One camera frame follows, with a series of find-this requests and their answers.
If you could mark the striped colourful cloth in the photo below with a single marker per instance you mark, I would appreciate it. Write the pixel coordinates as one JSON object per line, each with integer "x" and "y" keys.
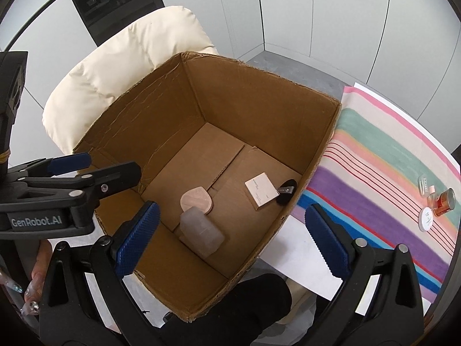
{"x": 367, "y": 182}

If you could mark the brown cardboard box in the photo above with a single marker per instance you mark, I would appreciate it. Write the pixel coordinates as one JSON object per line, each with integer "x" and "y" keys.
{"x": 212, "y": 122}

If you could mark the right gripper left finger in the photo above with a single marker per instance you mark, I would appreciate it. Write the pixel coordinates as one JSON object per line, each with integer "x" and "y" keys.
{"x": 68, "y": 315}

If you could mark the left hand with long nails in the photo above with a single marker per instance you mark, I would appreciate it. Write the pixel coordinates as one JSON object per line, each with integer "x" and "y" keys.
{"x": 34, "y": 291}

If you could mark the red orange tin can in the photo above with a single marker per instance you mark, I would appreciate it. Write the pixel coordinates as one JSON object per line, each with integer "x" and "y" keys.
{"x": 446, "y": 202}

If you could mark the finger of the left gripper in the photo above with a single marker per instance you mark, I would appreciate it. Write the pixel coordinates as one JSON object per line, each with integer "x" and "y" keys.
{"x": 54, "y": 192}
{"x": 46, "y": 168}

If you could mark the small peach bottle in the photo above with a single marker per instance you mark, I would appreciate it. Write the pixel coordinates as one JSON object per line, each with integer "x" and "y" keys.
{"x": 432, "y": 197}

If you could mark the round white cream jar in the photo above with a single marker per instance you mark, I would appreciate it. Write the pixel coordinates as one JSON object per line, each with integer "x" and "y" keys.
{"x": 425, "y": 219}

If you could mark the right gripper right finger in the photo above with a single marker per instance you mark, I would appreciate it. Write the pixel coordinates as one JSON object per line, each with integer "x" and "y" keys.
{"x": 379, "y": 301}

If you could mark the white cardboard cosmetic box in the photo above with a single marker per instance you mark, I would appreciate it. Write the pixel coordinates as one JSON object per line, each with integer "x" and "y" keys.
{"x": 260, "y": 190}

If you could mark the translucent plastic square case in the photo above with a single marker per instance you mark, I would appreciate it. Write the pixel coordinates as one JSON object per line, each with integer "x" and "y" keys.
{"x": 199, "y": 233}

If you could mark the cream padded armchair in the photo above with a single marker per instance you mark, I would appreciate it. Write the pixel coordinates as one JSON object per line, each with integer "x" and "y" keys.
{"x": 114, "y": 67}

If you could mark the beige makeup sponge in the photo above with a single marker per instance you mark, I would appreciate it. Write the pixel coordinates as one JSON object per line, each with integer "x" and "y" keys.
{"x": 197, "y": 197}

